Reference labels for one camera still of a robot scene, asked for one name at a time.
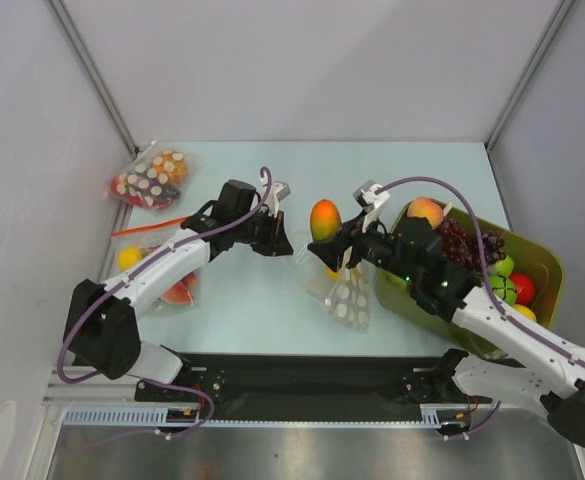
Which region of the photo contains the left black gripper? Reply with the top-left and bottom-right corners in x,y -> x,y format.
233,207 -> 292,257

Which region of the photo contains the fake mango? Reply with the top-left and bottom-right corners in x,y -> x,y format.
310,199 -> 342,241

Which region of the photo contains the polka dot zip bag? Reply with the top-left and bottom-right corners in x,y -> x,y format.
105,141 -> 200,211
287,230 -> 372,331

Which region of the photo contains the fake peach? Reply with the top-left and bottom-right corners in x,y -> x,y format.
406,197 -> 445,229

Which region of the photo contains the red fake grape bunch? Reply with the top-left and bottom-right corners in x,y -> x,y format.
438,217 -> 475,270

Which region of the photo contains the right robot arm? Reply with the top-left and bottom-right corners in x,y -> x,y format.
308,218 -> 585,448

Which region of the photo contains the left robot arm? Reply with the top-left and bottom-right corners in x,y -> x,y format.
59,169 -> 293,400

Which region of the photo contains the orange zipper clear bag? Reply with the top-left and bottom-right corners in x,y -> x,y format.
110,217 -> 199,310

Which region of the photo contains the purple fake grape bunch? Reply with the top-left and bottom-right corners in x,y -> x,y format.
481,231 -> 506,265

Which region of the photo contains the red fake tomato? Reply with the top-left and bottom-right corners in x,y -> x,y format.
509,272 -> 537,306

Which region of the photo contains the yellow fake lemon in bin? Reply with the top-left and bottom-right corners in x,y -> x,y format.
513,304 -> 537,322

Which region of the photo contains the olive green plastic bin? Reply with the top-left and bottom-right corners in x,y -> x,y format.
376,207 -> 565,360

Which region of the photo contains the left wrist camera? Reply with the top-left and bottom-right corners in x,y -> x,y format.
259,179 -> 290,217

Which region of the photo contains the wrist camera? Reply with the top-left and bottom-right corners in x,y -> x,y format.
259,179 -> 290,217
353,180 -> 390,233

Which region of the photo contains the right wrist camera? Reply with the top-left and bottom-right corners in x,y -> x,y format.
353,180 -> 390,233

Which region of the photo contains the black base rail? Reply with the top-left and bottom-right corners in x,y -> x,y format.
134,349 -> 491,423

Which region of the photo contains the left aluminium frame post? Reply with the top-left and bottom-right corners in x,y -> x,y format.
44,0 -> 138,156

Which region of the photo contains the aluminium frame post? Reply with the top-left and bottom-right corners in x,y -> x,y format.
486,0 -> 578,146
44,0 -> 138,156

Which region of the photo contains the right aluminium frame post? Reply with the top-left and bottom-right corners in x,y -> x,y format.
486,0 -> 578,146

